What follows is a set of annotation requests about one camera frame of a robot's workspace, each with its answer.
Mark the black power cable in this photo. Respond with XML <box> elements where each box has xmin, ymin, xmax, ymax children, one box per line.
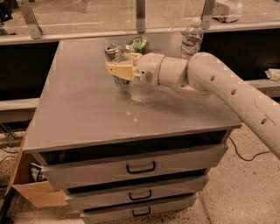
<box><xmin>227</xmin><ymin>136</ymin><xmax>272</xmax><ymax>162</ymax></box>

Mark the grey metal center post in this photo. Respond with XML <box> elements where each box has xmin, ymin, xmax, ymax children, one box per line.
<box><xmin>136</xmin><ymin>0</ymin><xmax>145</xmax><ymax>33</ymax></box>

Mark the grey metal right post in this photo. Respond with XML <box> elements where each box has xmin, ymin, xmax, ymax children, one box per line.
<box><xmin>201</xmin><ymin>0</ymin><xmax>215</xmax><ymax>30</ymax></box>

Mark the grey drawer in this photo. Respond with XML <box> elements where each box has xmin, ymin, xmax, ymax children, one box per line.
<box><xmin>80</xmin><ymin>193</ymin><xmax>196</xmax><ymax>224</ymax></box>
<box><xmin>42</xmin><ymin>143</ymin><xmax>228</xmax><ymax>189</ymax></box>
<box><xmin>66</xmin><ymin>175</ymin><xmax>209</xmax><ymax>211</ymax></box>

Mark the clear plastic water bottle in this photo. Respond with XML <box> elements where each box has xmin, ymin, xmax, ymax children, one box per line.
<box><xmin>180</xmin><ymin>17</ymin><xmax>204</xmax><ymax>59</ymax></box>

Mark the white machine behind glass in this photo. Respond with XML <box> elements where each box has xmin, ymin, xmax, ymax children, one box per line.
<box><xmin>212</xmin><ymin>0</ymin><xmax>243</xmax><ymax>23</ymax></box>

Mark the top grey drawer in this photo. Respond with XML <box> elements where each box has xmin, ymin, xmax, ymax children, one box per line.
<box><xmin>42</xmin><ymin>143</ymin><xmax>228</xmax><ymax>189</ymax></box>

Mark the silver blue redbull can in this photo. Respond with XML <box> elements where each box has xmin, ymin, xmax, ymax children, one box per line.
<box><xmin>104</xmin><ymin>43</ymin><xmax>130</xmax><ymax>89</ymax></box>

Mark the bottom grey drawer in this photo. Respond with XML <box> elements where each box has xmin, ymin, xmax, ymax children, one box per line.
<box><xmin>80</xmin><ymin>193</ymin><xmax>196</xmax><ymax>224</ymax></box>

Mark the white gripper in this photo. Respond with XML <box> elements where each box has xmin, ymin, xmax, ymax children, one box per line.
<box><xmin>106</xmin><ymin>52</ymin><xmax>165</xmax><ymax>86</ymax></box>

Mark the grey drawer cabinet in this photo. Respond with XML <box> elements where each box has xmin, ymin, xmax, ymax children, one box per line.
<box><xmin>23</xmin><ymin>31</ymin><xmax>242</xmax><ymax>224</ymax></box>

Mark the brown cardboard box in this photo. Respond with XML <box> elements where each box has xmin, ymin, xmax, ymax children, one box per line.
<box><xmin>7</xmin><ymin>130</ymin><xmax>67</xmax><ymax>208</ymax></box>

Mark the grey metal railing post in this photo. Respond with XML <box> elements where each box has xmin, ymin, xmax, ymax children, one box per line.
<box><xmin>17</xmin><ymin>0</ymin><xmax>43</xmax><ymax>39</ymax></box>

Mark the green soda can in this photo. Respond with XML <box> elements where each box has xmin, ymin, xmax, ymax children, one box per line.
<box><xmin>124</xmin><ymin>36</ymin><xmax>149</xmax><ymax>54</ymax></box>

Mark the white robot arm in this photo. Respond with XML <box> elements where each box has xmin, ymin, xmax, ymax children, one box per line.
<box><xmin>106</xmin><ymin>52</ymin><xmax>280</xmax><ymax>158</ymax></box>

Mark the middle grey drawer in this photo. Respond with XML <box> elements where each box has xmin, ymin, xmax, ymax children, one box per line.
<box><xmin>66</xmin><ymin>175</ymin><xmax>209</xmax><ymax>211</ymax></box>

